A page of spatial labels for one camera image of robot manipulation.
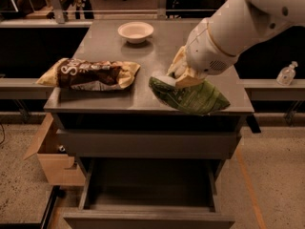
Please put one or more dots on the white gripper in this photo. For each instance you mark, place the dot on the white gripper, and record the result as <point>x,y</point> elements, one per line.
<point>205,52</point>

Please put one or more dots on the grey top drawer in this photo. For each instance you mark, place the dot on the grey top drawer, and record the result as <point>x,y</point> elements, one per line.
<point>130,144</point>

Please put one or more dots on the green jalapeno chip bag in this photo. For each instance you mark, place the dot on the green jalapeno chip bag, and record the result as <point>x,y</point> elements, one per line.
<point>201,99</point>

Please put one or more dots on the metal railing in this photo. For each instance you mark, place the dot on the metal railing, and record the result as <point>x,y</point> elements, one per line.
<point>82,11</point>

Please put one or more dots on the white bowl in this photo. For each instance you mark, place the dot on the white bowl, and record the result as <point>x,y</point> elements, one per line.
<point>135,32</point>

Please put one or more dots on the clear sanitizer bottle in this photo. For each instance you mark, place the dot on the clear sanitizer bottle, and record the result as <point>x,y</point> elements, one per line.
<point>287,74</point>

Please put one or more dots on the open grey middle drawer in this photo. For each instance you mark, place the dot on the open grey middle drawer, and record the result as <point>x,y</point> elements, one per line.
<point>133,193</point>

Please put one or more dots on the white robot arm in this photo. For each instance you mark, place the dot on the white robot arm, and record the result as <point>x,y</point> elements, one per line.
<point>216,42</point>

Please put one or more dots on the cardboard box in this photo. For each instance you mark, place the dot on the cardboard box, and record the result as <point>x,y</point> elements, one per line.
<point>58,167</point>

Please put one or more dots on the grey drawer cabinet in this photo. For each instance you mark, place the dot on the grey drawer cabinet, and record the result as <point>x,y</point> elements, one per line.
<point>137,109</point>

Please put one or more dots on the black office chair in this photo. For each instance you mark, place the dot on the black office chair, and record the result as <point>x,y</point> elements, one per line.
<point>192,8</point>

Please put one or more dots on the brown and yellow chip bag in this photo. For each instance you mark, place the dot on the brown and yellow chip bag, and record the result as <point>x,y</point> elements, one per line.
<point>83,75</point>

